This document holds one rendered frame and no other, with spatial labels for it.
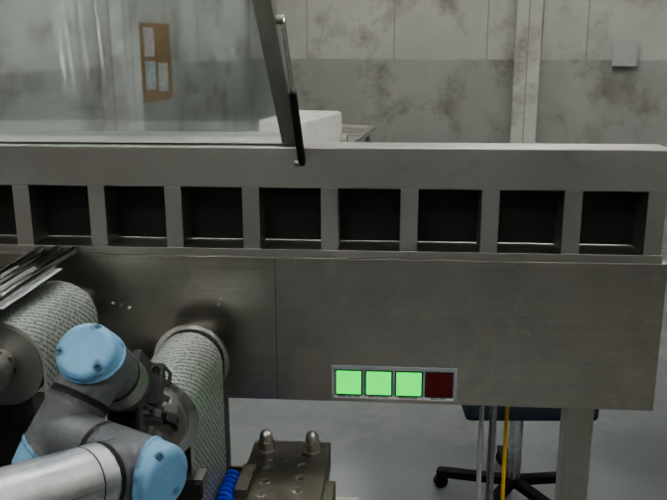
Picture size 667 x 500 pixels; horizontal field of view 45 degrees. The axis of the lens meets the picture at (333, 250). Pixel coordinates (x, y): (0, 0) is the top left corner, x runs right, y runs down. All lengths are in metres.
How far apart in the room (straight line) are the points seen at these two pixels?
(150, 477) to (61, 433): 0.14
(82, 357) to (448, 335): 0.82
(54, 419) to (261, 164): 0.71
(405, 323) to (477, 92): 9.17
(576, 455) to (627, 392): 0.28
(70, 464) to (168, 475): 0.11
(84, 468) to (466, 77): 10.02
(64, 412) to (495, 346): 0.90
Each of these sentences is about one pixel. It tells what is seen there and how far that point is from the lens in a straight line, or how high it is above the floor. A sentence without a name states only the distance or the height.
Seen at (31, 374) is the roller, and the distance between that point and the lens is 1.43.
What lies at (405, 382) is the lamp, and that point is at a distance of 1.64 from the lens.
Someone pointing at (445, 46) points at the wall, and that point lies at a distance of 10.75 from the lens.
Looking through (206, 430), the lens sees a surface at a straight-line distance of 1.48.
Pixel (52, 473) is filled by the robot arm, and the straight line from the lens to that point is 0.86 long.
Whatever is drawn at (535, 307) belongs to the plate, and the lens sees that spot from 1.61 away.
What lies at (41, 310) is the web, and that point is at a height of 1.40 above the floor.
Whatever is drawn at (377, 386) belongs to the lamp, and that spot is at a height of 1.18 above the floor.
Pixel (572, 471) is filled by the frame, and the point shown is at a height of 0.91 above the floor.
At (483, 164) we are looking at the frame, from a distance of 1.53.
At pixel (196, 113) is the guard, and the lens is 1.53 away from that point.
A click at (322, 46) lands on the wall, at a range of 11.16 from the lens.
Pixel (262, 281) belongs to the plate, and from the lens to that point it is 1.59.
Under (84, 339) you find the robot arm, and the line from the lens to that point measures 1.02.
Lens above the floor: 1.85
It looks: 15 degrees down
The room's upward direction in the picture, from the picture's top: straight up
